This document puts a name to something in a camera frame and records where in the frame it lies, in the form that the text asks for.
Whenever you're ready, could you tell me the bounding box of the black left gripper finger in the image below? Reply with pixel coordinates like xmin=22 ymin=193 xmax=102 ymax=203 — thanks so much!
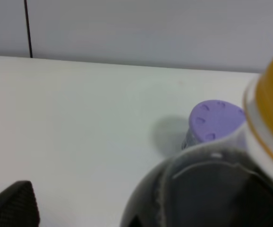
xmin=0 ymin=180 xmax=41 ymax=227

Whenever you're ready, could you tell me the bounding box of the cola bottle with yellow cap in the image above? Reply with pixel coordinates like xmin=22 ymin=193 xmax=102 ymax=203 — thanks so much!
xmin=120 ymin=60 xmax=273 ymax=227

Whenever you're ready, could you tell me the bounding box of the purple capped bottle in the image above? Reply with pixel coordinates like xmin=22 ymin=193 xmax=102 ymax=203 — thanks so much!
xmin=181 ymin=100 xmax=246 ymax=150

